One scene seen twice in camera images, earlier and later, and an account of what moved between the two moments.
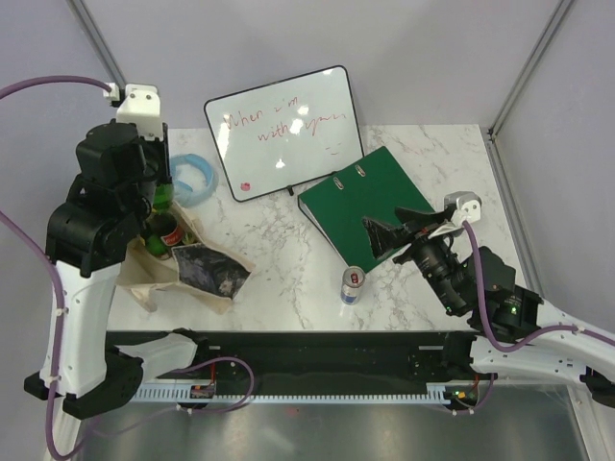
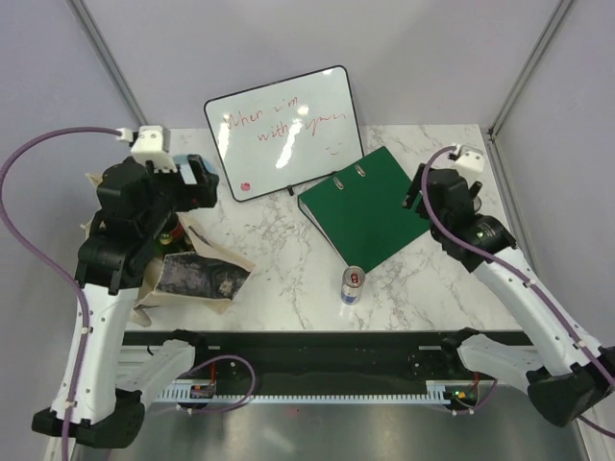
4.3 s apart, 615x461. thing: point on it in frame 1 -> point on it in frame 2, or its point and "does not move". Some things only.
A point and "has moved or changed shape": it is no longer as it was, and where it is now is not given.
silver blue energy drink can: x=353 y=279 -> x=185 y=170
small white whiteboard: x=285 y=133 does not move
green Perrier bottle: x=162 y=198 has moved or changed shape
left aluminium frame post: x=83 y=15 does not move
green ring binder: x=372 y=187 does not move
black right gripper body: x=434 y=261 -> x=414 y=187
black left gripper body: x=158 y=157 -> x=176 y=196
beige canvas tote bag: x=200 y=269 has moved or changed shape
